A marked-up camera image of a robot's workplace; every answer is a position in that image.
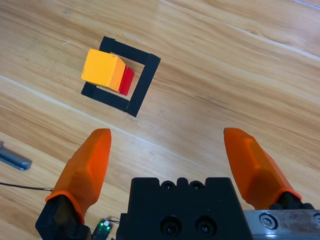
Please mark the small green LED board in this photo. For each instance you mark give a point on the small green LED board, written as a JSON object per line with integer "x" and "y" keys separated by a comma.
{"x": 102, "y": 228}

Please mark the black tape square outline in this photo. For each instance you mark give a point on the black tape square outline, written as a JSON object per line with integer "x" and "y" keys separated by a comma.
{"x": 145, "y": 80}

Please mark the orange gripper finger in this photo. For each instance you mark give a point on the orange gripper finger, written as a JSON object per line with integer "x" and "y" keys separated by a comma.
{"x": 85, "y": 170}
{"x": 255, "y": 170}

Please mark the yellow wooden cube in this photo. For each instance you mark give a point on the yellow wooden cube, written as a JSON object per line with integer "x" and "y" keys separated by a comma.
{"x": 100, "y": 65}

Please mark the red wooden cube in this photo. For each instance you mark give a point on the red wooden cube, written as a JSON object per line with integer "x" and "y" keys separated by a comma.
{"x": 126, "y": 82}

